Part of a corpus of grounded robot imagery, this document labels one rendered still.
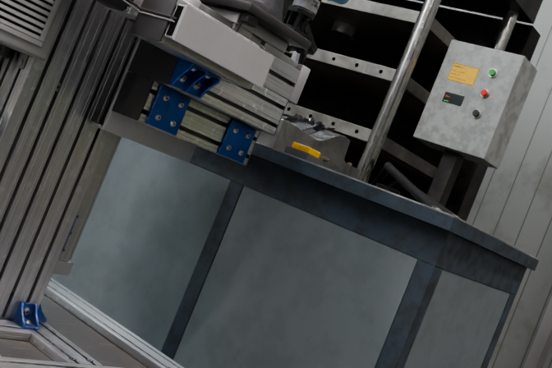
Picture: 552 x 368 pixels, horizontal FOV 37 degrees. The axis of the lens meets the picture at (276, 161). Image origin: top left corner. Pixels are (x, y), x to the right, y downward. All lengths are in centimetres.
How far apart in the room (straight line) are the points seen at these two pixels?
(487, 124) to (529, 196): 182
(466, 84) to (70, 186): 173
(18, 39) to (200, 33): 35
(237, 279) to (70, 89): 82
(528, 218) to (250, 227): 272
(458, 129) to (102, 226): 132
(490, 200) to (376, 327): 290
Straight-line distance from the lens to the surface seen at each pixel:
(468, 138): 305
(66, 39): 173
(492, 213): 488
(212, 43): 155
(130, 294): 255
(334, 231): 216
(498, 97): 305
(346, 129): 320
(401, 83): 308
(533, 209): 480
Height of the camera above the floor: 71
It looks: 1 degrees up
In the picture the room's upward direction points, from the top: 22 degrees clockwise
